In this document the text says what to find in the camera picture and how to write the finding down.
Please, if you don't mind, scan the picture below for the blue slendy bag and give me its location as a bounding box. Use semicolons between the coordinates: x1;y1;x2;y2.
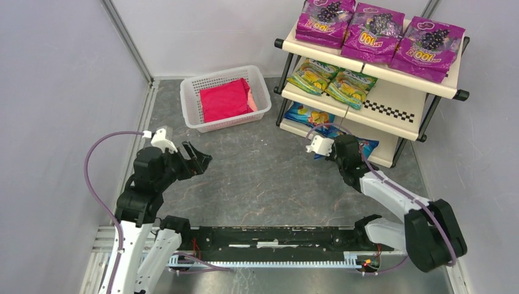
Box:
283;102;335;127
318;126;379;159

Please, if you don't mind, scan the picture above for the blue Slendy bag front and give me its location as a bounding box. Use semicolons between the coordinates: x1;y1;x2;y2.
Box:
283;102;335;127

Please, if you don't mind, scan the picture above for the green Fox's candy bag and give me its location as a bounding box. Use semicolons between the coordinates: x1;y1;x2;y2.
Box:
325;69;378;110

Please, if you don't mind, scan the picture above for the purple grape candy bag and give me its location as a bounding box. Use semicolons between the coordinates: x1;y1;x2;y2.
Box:
340;2;405;64
295;0;356;48
389;16;466;83

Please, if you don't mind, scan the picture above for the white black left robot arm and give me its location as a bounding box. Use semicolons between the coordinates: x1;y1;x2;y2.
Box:
99;141;212;293

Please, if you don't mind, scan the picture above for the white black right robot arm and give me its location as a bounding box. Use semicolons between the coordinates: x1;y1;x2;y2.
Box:
328;134;468;273

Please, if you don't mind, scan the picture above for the cream three-tier shelf rack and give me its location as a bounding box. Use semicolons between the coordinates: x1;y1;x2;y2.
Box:
274;20;469;167

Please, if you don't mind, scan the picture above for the green candy bag on shelf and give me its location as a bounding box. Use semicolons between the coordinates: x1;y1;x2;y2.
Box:
286;58;342;96

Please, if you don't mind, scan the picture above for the pink folded cloth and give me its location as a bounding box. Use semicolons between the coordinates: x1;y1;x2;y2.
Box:
200;78;258;123

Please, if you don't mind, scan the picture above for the white plastic basket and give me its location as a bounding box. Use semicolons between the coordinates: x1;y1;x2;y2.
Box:
180;65;272;133

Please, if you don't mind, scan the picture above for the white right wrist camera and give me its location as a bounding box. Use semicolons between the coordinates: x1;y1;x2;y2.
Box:
305;134;334;157

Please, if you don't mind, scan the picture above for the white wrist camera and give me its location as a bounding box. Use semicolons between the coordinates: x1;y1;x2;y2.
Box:
143;126;178;154
305;134;334;157

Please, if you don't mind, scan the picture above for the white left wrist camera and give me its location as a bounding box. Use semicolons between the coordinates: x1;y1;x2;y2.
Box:
143;126;178;154

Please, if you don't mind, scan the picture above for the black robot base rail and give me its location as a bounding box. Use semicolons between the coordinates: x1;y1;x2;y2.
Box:
179;214;381;263

